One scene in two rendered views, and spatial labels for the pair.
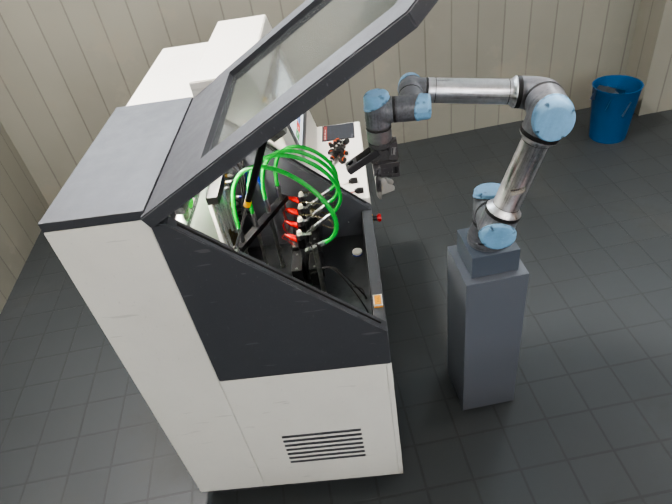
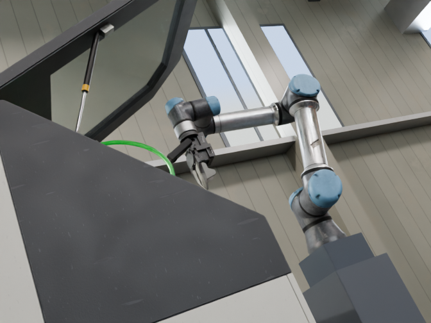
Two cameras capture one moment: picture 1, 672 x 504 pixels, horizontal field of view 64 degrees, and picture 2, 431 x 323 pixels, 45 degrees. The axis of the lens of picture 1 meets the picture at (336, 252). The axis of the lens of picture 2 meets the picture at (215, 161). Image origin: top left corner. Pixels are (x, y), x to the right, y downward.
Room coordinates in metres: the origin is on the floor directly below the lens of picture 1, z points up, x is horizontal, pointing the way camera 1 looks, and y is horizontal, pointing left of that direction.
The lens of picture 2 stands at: (0.02, 0.59, 0.60)
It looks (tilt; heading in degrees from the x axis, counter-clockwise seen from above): 23 degrees up; 330
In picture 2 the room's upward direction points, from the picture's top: 24 degrees counter-clockwise
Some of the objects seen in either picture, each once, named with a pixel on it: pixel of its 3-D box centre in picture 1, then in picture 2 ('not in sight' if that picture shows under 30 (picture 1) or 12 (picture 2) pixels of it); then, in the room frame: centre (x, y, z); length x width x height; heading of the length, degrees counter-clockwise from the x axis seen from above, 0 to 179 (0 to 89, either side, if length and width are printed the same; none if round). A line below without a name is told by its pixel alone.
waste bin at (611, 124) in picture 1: (610, 109); not in sight; (3.53, -2.19, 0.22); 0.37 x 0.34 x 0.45; 92
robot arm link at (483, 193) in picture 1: (490, 203); (308, 206); (1.52, -0.57, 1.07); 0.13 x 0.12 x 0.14; 169
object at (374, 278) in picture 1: (374, 275); not in sight; (1.47, -0.12, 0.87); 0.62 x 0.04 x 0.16; 175
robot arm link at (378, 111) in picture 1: (378, 110); (179, 114); (1.46, -0.19, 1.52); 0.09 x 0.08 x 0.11; 79
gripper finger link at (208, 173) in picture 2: (385, 189); (208, 173); (1.45, -0.19, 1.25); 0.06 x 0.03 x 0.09; 85
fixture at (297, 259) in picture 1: (309, 254); not in sight; (1.61, 0.10, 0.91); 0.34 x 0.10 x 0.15; 175
